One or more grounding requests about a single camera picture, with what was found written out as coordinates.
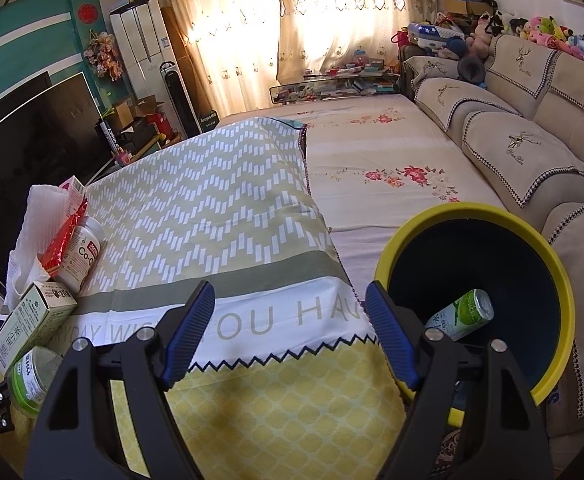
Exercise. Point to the hanging flower decoration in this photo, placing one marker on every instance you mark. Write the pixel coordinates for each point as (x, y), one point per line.
(103, 55)

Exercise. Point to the green white tea box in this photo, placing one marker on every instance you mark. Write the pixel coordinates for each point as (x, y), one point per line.
(27, 320)

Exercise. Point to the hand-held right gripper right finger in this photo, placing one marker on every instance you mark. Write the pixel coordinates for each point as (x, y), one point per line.
(389, 335)

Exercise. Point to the small white red box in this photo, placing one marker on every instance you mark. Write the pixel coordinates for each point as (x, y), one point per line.
(74, 187)

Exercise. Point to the white standing air conditioner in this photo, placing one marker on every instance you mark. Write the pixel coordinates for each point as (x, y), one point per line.
(142, 45)

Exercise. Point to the black television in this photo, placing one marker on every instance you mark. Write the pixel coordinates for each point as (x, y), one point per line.
(22, 160)

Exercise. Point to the green chevron tablecloth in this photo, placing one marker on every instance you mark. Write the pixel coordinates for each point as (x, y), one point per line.
(197, 210)

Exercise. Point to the blue star patterned bag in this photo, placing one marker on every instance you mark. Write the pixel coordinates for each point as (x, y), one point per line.
(434, 34)

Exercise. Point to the beige sofa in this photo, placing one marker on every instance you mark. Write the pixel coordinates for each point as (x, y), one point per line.
(571, 110)

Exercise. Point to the white plastic bag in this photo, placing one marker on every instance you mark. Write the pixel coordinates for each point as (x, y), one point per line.
(32, 230)

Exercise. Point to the green drink can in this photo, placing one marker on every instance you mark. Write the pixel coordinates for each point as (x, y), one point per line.
(464, 312)

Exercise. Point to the open cardboard box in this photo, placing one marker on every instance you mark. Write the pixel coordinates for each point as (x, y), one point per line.
(132, 110)

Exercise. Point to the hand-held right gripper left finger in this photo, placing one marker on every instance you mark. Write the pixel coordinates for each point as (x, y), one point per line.
(192, 332)

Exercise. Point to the red snack packet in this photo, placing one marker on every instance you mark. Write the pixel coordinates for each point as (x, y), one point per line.
(59, 247)

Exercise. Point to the green lidded jar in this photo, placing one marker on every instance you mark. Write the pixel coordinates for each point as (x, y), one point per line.
(29, 380)

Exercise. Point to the red fire extinguisher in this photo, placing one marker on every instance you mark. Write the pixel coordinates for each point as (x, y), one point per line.
(159, 125)

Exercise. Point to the cluttered glass coffee table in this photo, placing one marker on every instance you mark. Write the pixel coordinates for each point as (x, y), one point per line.
(322, 91)

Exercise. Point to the white supplement bottle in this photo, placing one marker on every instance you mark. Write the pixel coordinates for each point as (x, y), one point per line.
(84, 255)

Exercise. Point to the black box with white print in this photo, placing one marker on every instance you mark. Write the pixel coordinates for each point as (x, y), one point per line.
(108, 136)

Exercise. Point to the black tower fan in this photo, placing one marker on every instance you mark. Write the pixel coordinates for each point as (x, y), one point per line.
(177, 95)

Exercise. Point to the red round wall decoration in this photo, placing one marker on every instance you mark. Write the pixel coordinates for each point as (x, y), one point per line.
(87, 12)

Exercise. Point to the pile of plush toys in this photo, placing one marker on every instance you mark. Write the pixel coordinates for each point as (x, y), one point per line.
(546, 30)

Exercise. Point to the floral cream sheet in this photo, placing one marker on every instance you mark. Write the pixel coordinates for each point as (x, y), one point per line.
(361, 200)

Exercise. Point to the yellow rimmed trash bin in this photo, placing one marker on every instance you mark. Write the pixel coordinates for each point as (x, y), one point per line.
(521, 270)

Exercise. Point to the yellow patterned cloth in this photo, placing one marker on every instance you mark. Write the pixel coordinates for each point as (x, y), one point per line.
(282, 410)

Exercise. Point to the cream embroidered curtain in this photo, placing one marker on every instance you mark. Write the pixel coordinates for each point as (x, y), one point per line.
(361, 10)
(222, 25)

